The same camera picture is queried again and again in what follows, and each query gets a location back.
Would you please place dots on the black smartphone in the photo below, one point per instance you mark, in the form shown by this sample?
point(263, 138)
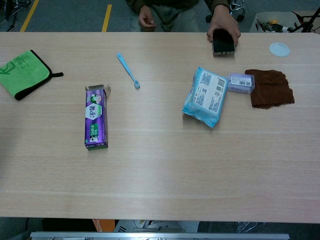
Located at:
point(223, 43)

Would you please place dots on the blue toothbrush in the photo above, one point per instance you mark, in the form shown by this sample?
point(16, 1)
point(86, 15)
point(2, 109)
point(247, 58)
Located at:
point(127, 69)

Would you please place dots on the round white table cap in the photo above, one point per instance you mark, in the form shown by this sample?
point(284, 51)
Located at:
point(279, 49)

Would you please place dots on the robot base chassis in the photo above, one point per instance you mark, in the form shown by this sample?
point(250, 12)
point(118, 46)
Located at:
point(155, 225)

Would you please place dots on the black tripod stand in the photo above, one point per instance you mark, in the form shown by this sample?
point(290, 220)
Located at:
point(308, 20)

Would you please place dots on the person's hand holding phone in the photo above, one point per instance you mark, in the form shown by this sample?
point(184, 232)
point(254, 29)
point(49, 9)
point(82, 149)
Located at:
point(225, 21)

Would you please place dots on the office chair base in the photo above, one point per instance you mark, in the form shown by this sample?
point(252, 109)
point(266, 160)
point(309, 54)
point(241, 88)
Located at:
point(237, 10)

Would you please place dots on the purple toothpaste box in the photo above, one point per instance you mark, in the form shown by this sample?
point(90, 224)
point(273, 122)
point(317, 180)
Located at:
point(96, 117)

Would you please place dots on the purple soap box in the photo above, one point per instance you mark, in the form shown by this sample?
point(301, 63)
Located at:
point(240, 83)

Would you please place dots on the aluminium rail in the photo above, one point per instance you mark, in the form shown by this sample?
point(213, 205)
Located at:
point(160, 236)

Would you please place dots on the person's empty hand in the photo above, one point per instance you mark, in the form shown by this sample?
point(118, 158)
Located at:
point(146, 18)

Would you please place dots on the green microfiber cloth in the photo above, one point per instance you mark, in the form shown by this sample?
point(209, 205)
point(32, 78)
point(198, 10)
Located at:
point(22, 73)

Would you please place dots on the white bin with tools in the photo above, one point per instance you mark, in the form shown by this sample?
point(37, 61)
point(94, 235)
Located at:
point(275, 22)

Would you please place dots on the seated person's body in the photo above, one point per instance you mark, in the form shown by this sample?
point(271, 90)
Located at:
point(172, 15)

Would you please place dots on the brown towel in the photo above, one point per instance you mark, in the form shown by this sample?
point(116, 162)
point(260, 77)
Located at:
point(271, 88)

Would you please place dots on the blue wet wipes pack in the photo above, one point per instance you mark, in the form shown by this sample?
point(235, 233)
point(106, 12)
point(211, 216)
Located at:
point(207, 96)

